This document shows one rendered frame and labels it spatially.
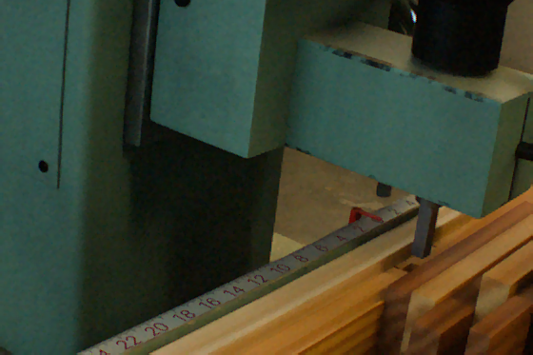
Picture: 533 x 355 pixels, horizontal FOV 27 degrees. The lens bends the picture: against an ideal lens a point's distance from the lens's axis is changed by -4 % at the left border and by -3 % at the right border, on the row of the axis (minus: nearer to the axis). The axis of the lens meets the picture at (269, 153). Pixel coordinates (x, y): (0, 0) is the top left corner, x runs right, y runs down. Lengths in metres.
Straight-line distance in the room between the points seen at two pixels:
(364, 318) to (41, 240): 0.23
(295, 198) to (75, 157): 2.47
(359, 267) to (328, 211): 2.44
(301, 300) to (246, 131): 0.11
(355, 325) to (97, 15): 0.23
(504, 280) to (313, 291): 0.10
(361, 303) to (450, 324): 0.06
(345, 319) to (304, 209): 2.47
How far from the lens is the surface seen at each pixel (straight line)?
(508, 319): 0.59
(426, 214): 0.67
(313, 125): 0.66
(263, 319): 0.58
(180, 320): 0.56
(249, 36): 0.63
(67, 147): 0.70
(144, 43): 0.68
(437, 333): 0.59
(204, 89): 0.66
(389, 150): 0.63
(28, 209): 0.74
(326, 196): 3.19
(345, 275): 0.64
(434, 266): 0.67
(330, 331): 0.60
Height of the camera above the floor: 1.24
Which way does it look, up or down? 21 degrees down
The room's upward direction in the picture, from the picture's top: 7 degrees clockwise
